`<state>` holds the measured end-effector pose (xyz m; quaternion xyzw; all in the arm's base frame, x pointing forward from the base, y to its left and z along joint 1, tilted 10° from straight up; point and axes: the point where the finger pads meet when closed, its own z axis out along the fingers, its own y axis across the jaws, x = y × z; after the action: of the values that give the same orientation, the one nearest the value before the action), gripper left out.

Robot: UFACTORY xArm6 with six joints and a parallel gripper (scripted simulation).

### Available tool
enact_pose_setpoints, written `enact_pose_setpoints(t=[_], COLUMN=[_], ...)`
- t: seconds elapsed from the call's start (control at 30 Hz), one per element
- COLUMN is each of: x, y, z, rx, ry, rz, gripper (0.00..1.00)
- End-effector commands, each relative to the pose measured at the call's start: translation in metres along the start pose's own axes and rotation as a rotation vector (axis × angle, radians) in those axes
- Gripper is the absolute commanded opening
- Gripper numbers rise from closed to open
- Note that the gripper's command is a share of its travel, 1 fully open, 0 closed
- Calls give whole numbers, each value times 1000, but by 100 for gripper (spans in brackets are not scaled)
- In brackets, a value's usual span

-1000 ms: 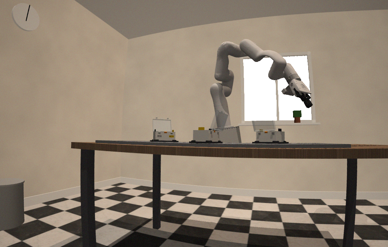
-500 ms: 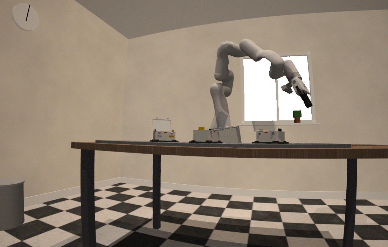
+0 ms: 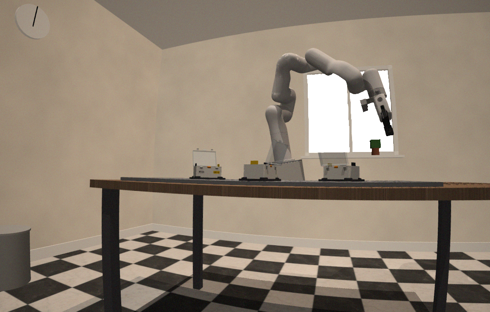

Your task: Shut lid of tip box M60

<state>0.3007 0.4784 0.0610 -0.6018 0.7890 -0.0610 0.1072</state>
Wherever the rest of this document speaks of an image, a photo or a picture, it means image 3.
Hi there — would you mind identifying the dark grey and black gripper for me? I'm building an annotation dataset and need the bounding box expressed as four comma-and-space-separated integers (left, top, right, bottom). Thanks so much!
370, 93, 394, 137

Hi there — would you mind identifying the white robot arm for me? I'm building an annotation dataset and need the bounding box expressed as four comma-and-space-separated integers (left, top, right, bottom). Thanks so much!
265, 48, 386, 162

